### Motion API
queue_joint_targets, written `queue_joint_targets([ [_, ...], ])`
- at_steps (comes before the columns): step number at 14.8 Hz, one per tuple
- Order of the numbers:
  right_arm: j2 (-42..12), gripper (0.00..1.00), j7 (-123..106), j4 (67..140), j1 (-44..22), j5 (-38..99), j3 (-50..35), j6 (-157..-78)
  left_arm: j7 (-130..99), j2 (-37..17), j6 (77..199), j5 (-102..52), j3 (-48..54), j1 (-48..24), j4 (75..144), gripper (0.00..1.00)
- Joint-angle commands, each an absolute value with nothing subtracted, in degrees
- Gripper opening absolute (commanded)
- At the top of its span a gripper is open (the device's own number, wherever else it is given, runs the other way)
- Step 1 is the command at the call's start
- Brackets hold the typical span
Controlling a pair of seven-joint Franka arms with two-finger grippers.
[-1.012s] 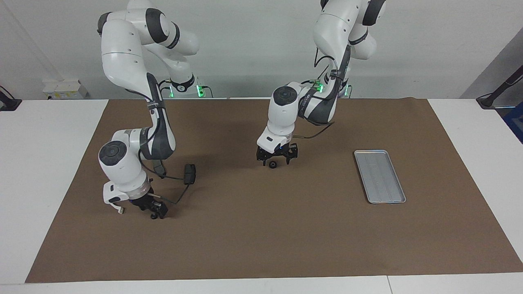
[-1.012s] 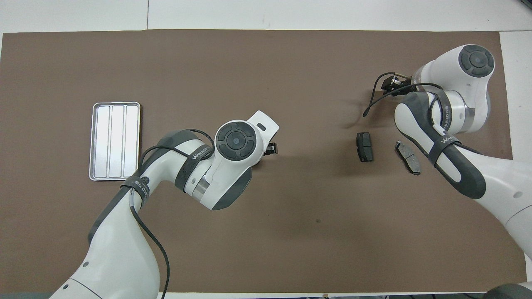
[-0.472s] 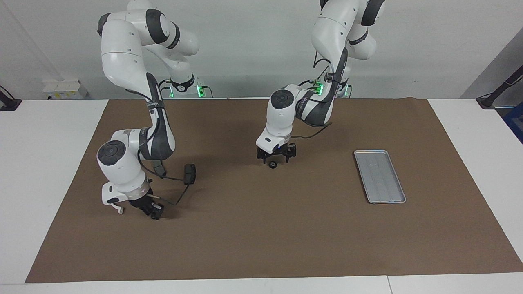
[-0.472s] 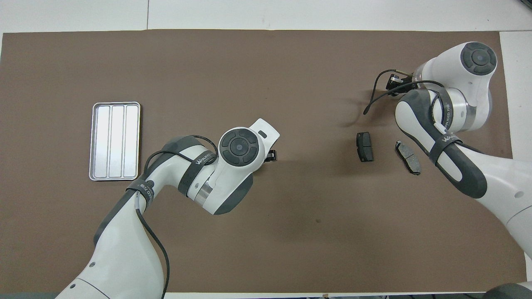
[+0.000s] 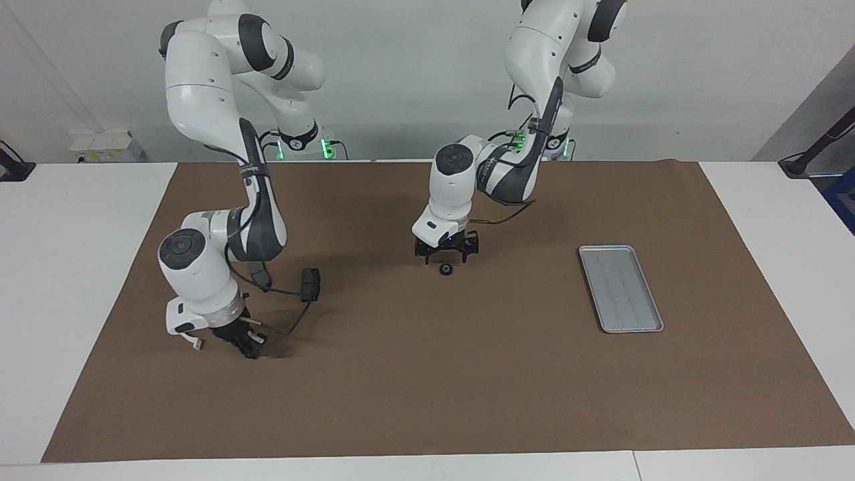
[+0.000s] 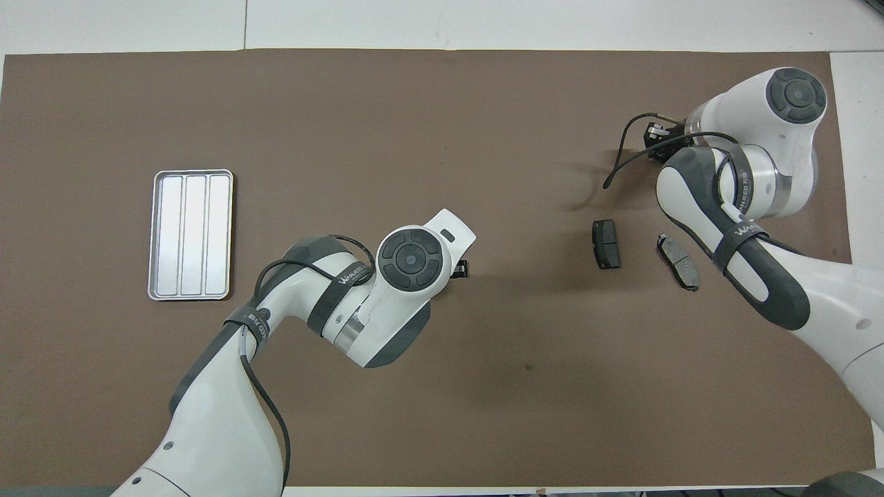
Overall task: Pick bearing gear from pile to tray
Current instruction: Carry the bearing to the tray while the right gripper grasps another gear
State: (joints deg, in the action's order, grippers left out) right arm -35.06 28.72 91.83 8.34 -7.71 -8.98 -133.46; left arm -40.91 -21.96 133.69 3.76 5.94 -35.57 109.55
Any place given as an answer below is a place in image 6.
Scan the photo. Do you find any dark rectangular brake pad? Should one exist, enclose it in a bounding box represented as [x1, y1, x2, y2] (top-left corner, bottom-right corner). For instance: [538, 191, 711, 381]
[592, 220, 621, 270]

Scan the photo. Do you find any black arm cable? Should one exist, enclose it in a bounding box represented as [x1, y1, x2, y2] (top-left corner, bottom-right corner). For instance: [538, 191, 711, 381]
[238, 235, 378, 492]
[603, 113, 741, 191]

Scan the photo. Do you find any brown table mat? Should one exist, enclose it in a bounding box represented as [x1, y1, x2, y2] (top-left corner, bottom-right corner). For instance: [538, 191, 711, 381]
[0, 48, 878, 487]

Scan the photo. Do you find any silver metal tray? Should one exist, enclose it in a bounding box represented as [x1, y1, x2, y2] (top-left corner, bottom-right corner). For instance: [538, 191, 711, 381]
[148, 169, 234, 302]

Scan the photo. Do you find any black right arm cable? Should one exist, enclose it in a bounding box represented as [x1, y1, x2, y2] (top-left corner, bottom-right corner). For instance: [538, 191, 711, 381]
[603, 113, 741, 191]

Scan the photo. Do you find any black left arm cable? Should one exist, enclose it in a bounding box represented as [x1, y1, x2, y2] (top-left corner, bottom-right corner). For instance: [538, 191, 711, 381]
[238, 235, 378, 492]

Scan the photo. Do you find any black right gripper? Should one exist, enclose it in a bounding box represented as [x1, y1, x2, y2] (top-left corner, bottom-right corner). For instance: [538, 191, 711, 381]
[644, 121, 688, 161]

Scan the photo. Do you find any dark curved brake pad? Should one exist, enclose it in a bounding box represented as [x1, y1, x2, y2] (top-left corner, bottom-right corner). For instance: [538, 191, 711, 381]
[656, 233, 700, 292]

